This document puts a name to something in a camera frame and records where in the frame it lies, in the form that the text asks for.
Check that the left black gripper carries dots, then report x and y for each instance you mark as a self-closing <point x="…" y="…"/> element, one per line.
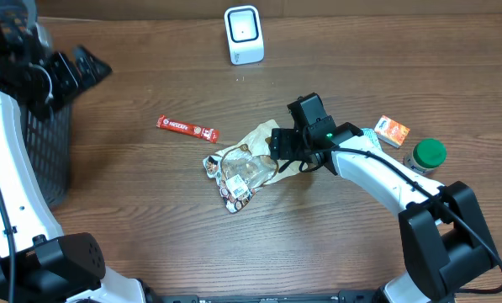
<point x="66" y="75"/>

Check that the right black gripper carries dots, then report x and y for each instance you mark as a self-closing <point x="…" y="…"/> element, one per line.
<point x="282" y="144"/>

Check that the brown cookie bag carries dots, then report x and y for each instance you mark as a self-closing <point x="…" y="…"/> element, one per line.
<point x="243" y="169"/>

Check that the green wet wipes pack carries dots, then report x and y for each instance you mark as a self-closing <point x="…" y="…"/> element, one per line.
<point x="372" y="136"/>

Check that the red Nescafe stick sachet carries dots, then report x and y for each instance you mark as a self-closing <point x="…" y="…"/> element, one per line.
<point x="204" y="133"/>

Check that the orange tissue pack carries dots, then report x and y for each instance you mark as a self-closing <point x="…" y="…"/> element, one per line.
<point x="391" y="131"/>

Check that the green lid jar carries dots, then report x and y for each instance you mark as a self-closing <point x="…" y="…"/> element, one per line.
<point x="426" y="156"/>

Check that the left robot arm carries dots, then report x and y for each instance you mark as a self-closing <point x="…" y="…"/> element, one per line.
<point x="39" y="262"/>

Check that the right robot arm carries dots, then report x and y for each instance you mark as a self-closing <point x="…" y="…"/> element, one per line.
<point x="445" y="239"/>

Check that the white barcode scanner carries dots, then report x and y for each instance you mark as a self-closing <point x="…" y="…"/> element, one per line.
<point x="244" y="35"/>

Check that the grey plastic mesh basket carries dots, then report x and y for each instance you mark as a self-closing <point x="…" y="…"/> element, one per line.
<point x="47" y="143"/>

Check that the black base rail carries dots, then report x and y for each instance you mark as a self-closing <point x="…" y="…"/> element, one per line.
<point x="276" y="299"/>

